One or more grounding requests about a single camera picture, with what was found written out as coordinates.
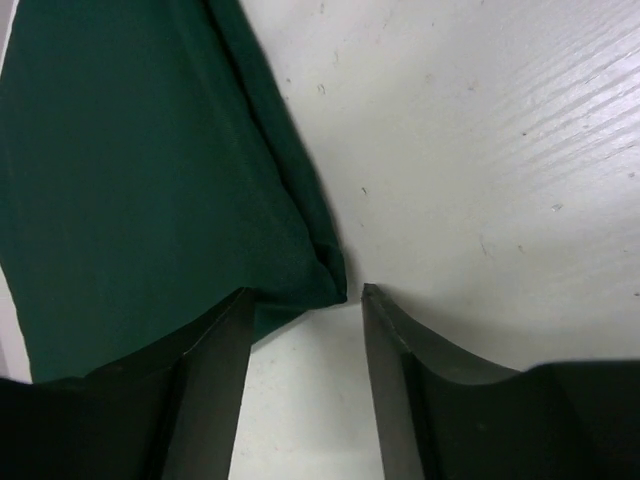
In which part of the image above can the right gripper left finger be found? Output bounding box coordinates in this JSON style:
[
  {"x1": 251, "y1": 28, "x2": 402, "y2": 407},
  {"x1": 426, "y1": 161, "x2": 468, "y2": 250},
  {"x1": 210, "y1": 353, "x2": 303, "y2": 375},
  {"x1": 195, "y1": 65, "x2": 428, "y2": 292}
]
[{"x1": 1, "y1": 289, "x2": 255, "y2": 479}]

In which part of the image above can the dark green cloth napkin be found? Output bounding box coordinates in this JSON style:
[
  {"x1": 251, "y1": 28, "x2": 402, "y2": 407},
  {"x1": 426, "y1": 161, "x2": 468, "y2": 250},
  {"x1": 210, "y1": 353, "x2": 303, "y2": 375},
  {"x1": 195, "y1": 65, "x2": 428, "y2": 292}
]
[{"x1": 1, "y1": 1, "x2": 347, "y2": 382}]

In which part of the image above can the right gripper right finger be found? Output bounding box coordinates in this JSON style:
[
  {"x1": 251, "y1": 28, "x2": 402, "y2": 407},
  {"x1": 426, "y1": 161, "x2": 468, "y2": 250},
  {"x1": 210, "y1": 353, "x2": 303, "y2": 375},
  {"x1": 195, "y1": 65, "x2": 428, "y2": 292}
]
[{"x1": 361, "y1": 284, "x2": 639, "y2": 479}]

